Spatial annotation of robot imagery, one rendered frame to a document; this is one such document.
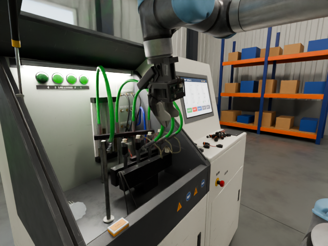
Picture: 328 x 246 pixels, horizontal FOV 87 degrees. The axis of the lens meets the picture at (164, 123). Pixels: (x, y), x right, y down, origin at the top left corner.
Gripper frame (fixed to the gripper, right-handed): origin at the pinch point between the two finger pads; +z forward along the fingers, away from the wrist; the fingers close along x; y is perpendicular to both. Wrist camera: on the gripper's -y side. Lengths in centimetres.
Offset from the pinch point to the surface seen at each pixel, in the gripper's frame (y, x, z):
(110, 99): -10.9, -11.0, -9.9
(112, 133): -10.0, -13.7, 0.5
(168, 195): 1.2, -3.9, 27.2
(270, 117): -106, 500, 196
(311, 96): -23, 500, 126
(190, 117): -32, 52, 23
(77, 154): -51, -18, 22
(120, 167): -26.0, -7.3, 24.9
